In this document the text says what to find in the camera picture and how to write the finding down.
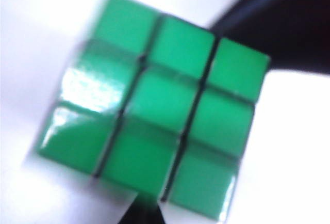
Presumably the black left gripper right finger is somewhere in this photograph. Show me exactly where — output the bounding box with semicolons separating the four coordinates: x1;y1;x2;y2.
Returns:
209;0;330;74

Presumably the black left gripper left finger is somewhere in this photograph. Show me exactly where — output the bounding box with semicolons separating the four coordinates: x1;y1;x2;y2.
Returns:
121;194;168;224

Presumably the Rubik's cube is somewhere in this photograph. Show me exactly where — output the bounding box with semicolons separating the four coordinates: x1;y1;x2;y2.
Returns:
33;0;271;211

